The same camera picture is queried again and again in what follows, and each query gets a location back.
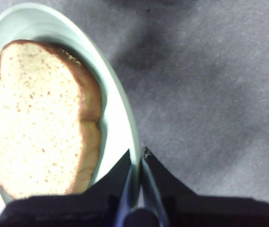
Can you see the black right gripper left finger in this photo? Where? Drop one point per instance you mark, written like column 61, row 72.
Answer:
column 77, row 210

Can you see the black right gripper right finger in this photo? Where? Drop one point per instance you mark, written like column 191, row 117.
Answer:
column 208, row 210

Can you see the toasted bread slice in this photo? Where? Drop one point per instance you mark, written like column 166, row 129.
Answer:
column 37, row 118

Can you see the pale green round plate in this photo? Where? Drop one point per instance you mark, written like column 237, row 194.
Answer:
column 116, row 113

